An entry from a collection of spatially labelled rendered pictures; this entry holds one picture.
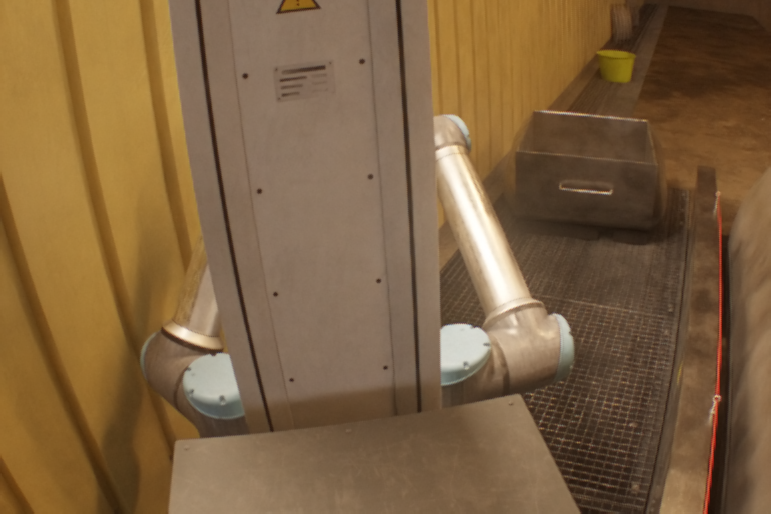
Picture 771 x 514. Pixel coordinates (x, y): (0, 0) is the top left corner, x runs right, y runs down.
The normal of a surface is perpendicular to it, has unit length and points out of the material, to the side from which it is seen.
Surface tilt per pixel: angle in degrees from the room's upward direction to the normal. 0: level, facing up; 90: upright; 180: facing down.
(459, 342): 5
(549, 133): 90
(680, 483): 0
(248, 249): 90
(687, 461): 0
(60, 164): 90
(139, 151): 90
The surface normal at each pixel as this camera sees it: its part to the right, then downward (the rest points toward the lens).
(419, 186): 0.16, 0.43
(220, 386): 0.00, -0.87
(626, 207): -0.34, 0.43
